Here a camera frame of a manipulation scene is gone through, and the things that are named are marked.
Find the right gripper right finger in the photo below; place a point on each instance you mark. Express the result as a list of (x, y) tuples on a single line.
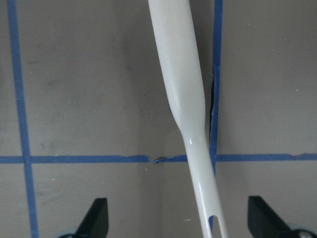
[(264, 222)]

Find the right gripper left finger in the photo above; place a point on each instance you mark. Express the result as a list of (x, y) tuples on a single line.
[(96, 222)]

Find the beige hand brush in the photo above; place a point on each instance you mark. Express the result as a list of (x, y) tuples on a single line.
[(180, 66)]

